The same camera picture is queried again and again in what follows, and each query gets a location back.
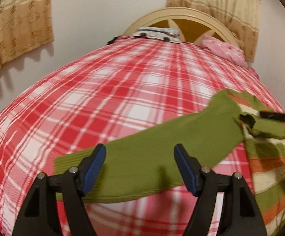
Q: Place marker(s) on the pink cloth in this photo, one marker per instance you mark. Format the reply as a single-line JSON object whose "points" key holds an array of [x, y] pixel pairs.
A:
{"points": [[252, 72]]}

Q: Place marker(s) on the beige patterned curtain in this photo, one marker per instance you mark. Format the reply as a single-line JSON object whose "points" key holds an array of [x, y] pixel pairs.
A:
{"points": [[221, 7], [14, 24]]}

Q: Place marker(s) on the pink pillow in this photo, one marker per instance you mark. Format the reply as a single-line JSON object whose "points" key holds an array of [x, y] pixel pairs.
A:
{"points": [[221, 49]]}

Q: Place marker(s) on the white patterned pillow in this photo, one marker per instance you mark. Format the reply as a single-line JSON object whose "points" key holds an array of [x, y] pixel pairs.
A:
{"points": [[157, 33]]}

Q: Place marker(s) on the red plaid bedsheet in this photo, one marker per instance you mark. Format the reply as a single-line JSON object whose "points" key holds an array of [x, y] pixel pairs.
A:
{"points": [[95, 98]]}

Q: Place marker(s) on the cream wooden headboard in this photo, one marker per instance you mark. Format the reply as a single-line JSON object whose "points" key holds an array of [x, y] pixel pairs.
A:
{"points": [[196, 19]]}

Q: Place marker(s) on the dark cloth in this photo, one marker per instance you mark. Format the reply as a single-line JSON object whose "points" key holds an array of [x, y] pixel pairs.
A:
{"points": [[114, 40]]}

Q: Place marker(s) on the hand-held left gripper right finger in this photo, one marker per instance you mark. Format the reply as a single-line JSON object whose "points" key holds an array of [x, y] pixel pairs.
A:
{"points": [[185, 168]]}

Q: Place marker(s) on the green striped sweater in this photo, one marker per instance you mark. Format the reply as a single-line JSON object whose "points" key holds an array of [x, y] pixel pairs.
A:
{"points": [[144, 159]]}

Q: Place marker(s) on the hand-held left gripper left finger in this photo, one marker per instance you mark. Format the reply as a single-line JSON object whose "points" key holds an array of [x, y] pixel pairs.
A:
{"points": [[94, 167]]}

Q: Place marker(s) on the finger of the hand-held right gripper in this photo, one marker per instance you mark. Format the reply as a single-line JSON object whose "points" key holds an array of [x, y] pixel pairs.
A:
{"points": [[277, 116]]}

